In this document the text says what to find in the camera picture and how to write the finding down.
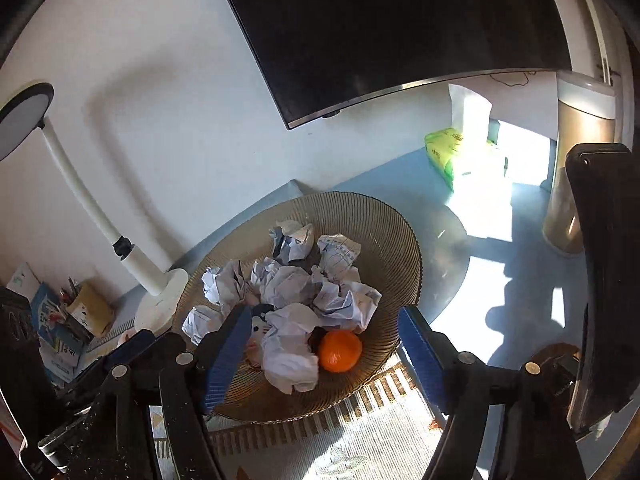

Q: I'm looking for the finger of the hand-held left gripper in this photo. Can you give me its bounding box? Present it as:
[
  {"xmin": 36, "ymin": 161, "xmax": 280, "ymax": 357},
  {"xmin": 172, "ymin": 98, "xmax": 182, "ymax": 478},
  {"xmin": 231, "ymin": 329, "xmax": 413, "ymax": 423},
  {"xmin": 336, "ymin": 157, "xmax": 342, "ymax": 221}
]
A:
[{"xmin": 65, "ymin": 329, "xmax": 187, "ymax": 396}]

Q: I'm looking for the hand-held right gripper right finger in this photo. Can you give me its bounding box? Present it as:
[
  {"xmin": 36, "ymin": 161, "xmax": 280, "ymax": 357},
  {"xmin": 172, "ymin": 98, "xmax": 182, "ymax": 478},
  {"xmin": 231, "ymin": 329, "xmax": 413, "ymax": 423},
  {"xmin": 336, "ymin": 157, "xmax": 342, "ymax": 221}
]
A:
[{"xmin": 398, "ymin": 306, "xmax": 587, "ymax": 480}]

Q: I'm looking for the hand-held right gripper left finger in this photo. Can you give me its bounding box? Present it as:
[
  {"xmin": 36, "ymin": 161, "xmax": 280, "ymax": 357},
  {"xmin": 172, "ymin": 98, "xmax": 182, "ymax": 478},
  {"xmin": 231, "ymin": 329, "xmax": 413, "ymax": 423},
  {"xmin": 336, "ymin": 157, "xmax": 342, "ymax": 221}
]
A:
[{"xmin": 37, "ymin": 305, "xmax": 254, "ymax": 480}]

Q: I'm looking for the pink and white plush toy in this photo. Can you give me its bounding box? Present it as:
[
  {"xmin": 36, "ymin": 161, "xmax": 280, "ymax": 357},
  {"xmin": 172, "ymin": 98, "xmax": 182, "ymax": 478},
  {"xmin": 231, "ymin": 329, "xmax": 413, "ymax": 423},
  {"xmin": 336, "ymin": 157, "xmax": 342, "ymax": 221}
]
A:
[{"xmin": 246, "ymin": 304, "xmax": 277, "ymax": 368}]

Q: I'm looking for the orange mandarin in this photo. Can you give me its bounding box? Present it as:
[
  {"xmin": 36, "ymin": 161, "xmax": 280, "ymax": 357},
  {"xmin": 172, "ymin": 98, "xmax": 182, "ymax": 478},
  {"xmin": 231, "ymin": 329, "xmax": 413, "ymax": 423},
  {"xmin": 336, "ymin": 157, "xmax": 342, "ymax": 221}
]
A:
[{"xmin": 318, "ymin": 329, "xmax": 364, "ymax": 374}]

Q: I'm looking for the pile of papers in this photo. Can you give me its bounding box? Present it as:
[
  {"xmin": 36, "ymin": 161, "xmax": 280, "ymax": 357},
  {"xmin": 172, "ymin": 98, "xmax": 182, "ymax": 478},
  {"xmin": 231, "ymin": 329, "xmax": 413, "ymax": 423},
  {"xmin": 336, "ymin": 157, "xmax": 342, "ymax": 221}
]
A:
[{"xmin": 181, "ymin": 220, "xmax": 383, "ymax": 395}]

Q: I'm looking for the ribbed amber glass bowl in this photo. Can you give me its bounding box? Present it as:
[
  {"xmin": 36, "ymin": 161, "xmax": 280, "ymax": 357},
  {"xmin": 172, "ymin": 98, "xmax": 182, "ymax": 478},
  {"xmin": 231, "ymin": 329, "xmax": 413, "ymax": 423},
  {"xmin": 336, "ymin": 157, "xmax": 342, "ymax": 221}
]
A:
[{"xmin": 172, "ymin": 191, "xmax": 424, "ymax": 424}]

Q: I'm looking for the stack of books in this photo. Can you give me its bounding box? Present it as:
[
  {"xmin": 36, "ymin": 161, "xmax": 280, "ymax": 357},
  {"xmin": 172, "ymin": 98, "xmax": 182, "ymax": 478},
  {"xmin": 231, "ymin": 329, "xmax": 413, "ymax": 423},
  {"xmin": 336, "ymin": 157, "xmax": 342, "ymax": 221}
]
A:
[{"xmin": 5, "ymin": 262, "xmax": 85, "ymax": 383}]

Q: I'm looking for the tan pen holder box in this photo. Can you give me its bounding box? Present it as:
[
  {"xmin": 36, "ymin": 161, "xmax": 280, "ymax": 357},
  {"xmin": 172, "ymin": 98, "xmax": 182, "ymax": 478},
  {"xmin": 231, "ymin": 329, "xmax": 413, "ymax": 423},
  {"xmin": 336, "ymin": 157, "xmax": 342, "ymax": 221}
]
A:
[{"xmin": 59, "ymin": 276, "xmax": 117, "ymax": 339}]

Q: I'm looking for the patterned woven mat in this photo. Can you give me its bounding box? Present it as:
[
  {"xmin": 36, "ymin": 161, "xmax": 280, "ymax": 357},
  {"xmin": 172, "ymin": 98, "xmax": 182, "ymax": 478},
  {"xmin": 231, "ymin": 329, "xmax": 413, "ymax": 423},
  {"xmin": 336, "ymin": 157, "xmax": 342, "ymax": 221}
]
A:
[{"xmin": 75, "ymin": 317, "xmax": 453, "ymax": 480}]

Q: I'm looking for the white desk lamp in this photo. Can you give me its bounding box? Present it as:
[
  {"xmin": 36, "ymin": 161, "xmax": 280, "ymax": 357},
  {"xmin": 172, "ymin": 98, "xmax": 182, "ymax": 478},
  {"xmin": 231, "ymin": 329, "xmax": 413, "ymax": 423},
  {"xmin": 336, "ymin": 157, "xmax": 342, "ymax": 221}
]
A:
[{"xmin": 0, "ymin": 82, "xmax": 189, "ymax": 337}]

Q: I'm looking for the green tissue pack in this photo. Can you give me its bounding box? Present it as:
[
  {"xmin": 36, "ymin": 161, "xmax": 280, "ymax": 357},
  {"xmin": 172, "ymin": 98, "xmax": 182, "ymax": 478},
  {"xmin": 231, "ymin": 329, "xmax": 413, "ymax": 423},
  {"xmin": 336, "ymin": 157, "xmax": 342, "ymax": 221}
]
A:
[{"xmin": 424, "ymin": 84, "xmax": 509, "ymax": 192}]

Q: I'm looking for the beige cylindrical container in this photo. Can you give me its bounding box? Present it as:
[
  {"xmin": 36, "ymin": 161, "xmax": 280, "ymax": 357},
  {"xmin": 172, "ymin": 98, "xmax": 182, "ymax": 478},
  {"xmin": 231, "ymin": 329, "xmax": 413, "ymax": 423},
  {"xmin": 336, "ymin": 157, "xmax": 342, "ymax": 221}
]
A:
[{"xmin": 542, "ymin": 70, "xmax": 619, "ymax": 259}]

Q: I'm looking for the black monitor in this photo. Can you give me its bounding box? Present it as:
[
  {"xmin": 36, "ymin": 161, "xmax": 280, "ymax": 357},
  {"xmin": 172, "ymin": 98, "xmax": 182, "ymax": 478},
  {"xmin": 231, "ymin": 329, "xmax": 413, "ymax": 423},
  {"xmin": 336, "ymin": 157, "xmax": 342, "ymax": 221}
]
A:
[{"xmin": 207, "ymin": 0, "xmax": 574, "ymax": 131}]

